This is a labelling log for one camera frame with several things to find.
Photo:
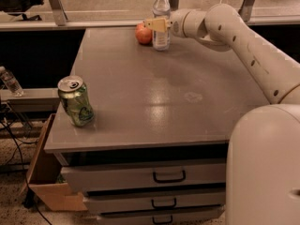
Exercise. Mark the bottom grey drawer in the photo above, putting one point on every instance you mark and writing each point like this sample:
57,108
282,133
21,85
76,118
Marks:
162,217

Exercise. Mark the red apple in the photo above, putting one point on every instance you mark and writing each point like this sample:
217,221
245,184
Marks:
143,34

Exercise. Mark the small background plastic bottle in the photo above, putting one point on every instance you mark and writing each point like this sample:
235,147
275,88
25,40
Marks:
10,81

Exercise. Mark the green soda can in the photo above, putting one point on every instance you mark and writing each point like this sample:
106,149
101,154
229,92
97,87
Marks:
74,98

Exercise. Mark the top grey drawer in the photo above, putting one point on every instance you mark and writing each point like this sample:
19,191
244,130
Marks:
145,175

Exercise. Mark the metal window frame rail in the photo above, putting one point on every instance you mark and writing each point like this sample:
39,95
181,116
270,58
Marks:
74,14

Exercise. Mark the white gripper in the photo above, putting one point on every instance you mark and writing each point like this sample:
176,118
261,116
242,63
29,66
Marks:
176,24

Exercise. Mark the grey drawer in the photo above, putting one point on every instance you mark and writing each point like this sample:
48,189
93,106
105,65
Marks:
162,217
145,175
152,201

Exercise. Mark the middle grey drawer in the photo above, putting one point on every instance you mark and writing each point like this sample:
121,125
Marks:
152,201

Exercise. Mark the clear plastic water bottle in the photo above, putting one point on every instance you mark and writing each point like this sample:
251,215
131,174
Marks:
161,34

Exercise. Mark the grey drawer cabinet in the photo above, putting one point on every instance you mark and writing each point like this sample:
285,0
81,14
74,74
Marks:
152,106

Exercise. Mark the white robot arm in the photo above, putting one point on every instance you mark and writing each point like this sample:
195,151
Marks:
263,161

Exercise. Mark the brown cardboard box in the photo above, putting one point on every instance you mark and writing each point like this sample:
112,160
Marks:
42,178

